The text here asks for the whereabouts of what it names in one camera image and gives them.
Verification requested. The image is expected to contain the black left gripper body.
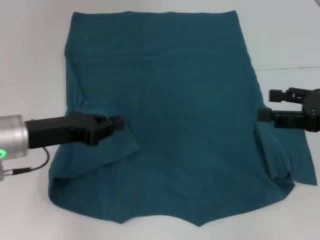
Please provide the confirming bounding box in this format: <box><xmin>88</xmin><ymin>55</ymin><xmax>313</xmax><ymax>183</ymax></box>
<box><xmin>24</xmin><ymin>111</ymin><xmax>96</xmax><ymax>150</ymax></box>

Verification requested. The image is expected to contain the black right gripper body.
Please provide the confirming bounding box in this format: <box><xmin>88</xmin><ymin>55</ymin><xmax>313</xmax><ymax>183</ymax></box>
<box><xmin>301</xmin><ymin>88</ymin><xmax>320</xmax><ymax>133</ymax></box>

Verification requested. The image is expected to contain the teal blue t-shirt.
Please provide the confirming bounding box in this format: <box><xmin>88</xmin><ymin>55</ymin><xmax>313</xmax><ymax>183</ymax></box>
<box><xmin>48</xmin><ymin>10</ymin><xmax>318</xmax><ymax>221</ymax></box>

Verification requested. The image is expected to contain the left gripper cable with plug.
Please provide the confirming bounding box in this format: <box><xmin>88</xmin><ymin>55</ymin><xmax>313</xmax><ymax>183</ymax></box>
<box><xmin>4</xmin><ymin>146</ymin><xmax>50</xmax><ymax>177</ymax></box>

